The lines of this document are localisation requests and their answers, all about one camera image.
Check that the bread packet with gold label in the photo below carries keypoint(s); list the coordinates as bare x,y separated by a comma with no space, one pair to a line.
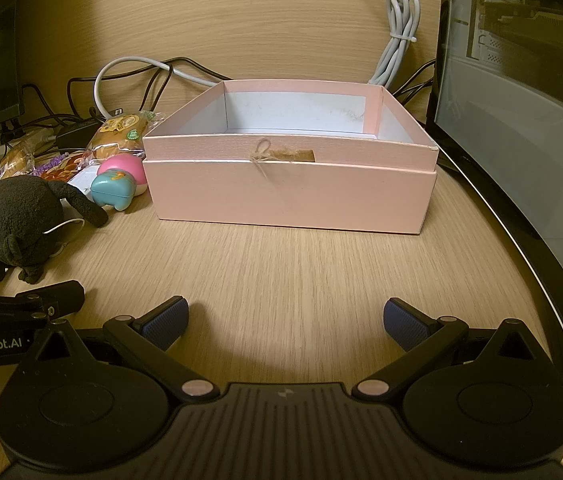
116,135

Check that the black power adapter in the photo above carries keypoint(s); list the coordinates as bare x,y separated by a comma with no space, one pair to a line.
77,132

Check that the pink ball toy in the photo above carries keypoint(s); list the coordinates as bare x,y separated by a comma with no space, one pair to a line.
126,170

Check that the pink cardboard box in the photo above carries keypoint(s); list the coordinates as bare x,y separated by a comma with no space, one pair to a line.
286,152

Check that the clear bread packet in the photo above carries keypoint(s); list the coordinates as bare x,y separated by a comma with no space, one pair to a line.
16,160

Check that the teal toy case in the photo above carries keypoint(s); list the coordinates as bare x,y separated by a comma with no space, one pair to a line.
111,190

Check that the purple frilly band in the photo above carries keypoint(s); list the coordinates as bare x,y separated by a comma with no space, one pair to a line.
49,164

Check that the red snack packet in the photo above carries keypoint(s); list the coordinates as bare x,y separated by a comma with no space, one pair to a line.
64,170

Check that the black plush toy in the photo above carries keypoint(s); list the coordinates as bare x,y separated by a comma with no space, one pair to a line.
16,220

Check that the twine bow with paper tag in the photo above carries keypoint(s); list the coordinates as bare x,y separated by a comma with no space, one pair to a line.
281,155

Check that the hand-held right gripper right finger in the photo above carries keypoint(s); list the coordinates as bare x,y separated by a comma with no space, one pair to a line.
405,323

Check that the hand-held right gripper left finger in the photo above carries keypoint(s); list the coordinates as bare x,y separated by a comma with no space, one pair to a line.
167,318

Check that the black computer case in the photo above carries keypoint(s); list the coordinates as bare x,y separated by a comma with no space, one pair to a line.
521,135

